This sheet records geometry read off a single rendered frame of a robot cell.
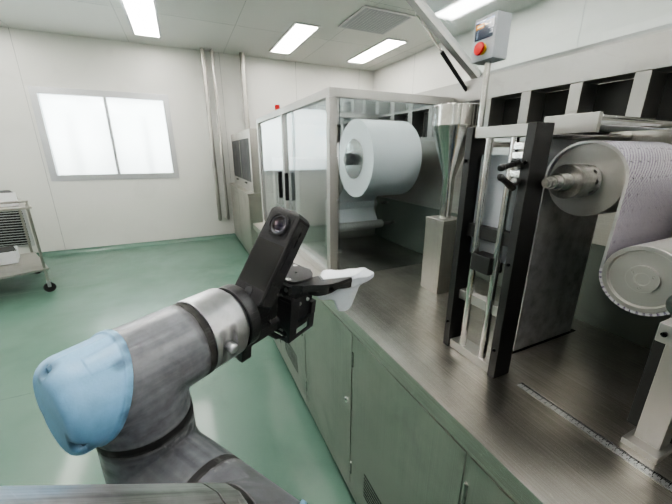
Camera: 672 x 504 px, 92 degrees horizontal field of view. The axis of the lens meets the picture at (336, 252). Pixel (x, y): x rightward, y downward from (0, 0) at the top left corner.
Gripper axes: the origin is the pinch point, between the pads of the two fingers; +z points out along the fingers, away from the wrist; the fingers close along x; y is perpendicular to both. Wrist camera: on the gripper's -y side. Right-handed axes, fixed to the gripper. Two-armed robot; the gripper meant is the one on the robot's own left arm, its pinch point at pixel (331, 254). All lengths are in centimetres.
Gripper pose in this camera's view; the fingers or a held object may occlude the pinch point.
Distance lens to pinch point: 50.0
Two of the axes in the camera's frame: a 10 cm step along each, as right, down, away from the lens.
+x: 8.4, 2.8, -4.6
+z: 5.3, -2.5, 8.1
